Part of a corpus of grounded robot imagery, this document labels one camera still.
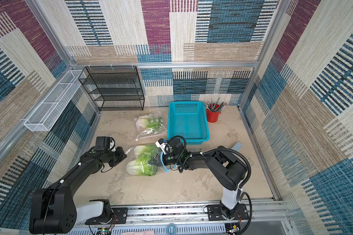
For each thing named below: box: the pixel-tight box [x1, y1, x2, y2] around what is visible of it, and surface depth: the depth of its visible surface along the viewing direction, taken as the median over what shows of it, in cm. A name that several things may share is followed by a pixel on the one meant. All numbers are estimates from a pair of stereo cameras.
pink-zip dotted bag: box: [134, 111, 168, 142], surface depth 104 cm
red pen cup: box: [205, 103, 222, 123], surface depth 109 cm
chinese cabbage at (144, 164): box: [126, 153, 159, 176], surface depth 82 cm
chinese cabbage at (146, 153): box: [133, 144, 161, 162], surface depth 88 cm
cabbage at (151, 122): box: [136, 114, 163, 134], surface depth 104 cm
